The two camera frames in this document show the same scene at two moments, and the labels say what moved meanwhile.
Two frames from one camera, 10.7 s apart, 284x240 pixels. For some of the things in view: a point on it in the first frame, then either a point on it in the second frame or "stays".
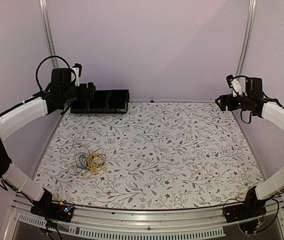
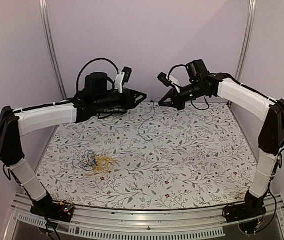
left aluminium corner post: (43, 4) stays
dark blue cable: (74, 170) → (73, 165)
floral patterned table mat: (159, 156) stays
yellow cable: (90, 165) → (102, 165)
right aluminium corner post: (247, 37) stays
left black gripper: (84, 95) → (130, 103)
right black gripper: (224, 98) → (176, 101)
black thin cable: (79, 144) → (153, 107)
